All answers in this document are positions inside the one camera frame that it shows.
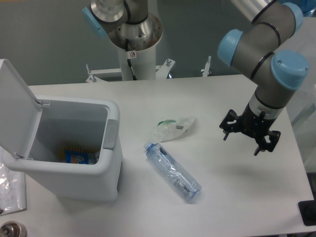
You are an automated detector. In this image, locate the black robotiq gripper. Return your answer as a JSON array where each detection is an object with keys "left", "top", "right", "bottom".
[{"left": 219, "top": 105, "right": 281, "bottom": 156}]

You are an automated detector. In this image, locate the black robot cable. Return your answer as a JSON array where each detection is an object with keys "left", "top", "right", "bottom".
[{"left": 124, "top": 39, "right": 138, "bottom": 81}]

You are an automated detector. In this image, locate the clear plastic sheet tray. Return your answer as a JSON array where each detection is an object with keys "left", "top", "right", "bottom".
[{"left": 0, "top": 147, "right": 27, "bottom": 216}]

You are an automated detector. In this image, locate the blue water jug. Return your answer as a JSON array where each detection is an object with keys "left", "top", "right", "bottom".
[{"left": 301, "top": 0, "right": 316, "bottom": 17}]

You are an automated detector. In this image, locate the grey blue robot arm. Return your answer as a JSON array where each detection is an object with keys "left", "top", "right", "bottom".
[{"left": 82, "top": 0, "right": 309, "bottom": 152}]

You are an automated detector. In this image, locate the clear blue plastic bottle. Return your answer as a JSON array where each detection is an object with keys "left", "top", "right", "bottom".
[{"left": 144, "top": 142, "right": 202, "bottom": 202}]

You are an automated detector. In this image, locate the round metal knob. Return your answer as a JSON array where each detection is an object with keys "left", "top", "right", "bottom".
[{"left": 0, "top": 221, "right": 27, "bottom": 237}]

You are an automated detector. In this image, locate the white trash can open lid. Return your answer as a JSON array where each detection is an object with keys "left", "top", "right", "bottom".
[{"left": 0, "top": 59, "right": 122, "bottom": 201}]

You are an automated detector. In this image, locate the black device at edge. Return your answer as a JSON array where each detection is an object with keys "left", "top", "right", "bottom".
[{"left": 298, "top": 200, "right": 316, "bottom": 226}]

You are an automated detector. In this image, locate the blue orange snack wrapper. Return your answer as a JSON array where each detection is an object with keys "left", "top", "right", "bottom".
[{"left": 59, "top": 147, "right": 100, "bottom": 164}]

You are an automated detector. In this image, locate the white pedestal base frame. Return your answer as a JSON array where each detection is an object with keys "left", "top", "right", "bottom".
[{"left": 85, "top": 55, "right": 213, "bottom": 83}]

